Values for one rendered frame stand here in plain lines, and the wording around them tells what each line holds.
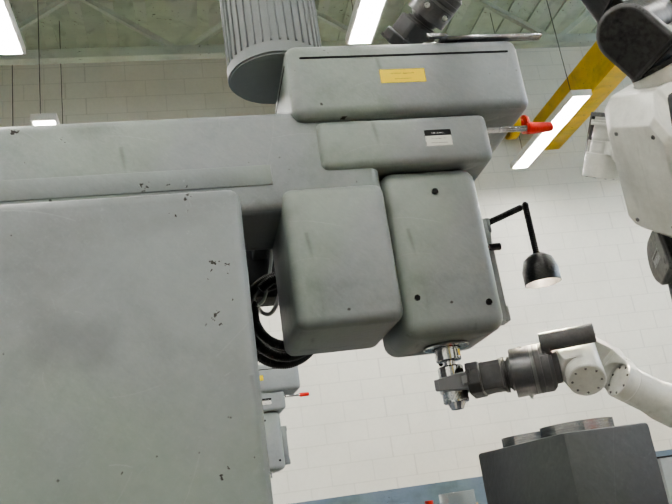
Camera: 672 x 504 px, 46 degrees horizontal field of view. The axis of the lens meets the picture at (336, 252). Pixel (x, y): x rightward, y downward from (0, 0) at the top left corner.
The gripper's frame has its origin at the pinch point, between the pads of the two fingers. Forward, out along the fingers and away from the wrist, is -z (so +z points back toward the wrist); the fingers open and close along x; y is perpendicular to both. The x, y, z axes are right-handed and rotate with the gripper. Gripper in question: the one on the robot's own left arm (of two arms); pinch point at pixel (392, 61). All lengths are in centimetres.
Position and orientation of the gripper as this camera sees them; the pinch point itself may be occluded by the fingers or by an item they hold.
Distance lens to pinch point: 172.1
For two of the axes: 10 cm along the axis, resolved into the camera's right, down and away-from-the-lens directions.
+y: -5.0, -6.6, 5.6
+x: 6.4, 1.6, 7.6
